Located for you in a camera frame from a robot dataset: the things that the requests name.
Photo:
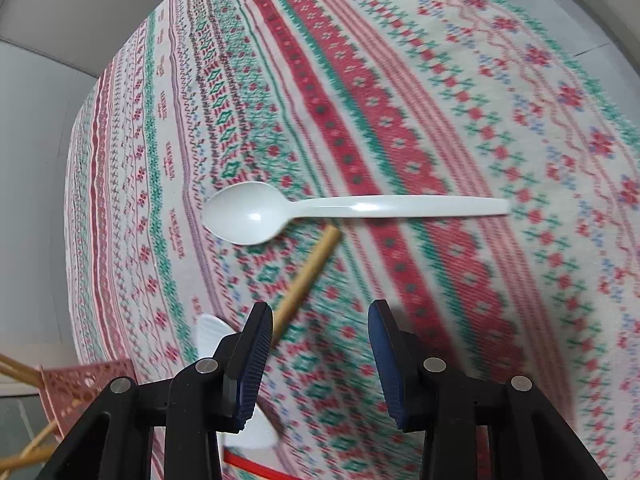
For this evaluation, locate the striped patterned tablecloth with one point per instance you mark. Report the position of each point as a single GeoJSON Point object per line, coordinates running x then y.
{"type": "Point", "coordinates": [400, 110]}

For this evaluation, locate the white plastic spoon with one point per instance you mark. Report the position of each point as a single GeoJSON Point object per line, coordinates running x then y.
{"type": "Point", "coordinates": [245, 215]}

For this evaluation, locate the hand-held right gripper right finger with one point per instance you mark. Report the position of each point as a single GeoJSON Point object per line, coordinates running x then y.
{"type": "Point", "coordinates": [387, 360]}

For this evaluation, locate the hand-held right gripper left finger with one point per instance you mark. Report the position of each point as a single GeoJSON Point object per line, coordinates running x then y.
{"type": "Point", "coordinates": [250, 360]}

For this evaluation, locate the wooden chopstick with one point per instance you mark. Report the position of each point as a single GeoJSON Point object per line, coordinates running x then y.
{"type": "Point", "coordinates": [27, 456]}
{"type": "Point", "coordinates": [312, 267]}
{"type": "Point", "coordinates": [45, 432]}
{"type": "Point", "coordinates": [20, 366]}
{"type": "Point", "coordinates": [15, 375]}

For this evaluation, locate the white soup spoon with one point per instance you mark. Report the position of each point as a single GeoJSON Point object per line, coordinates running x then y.
{"type": "Point", "coordinates": [207, 332]}

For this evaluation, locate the pink perforated basket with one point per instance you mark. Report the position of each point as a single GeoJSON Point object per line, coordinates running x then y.
{"type": "Point", "coordinates": [80, 385]}

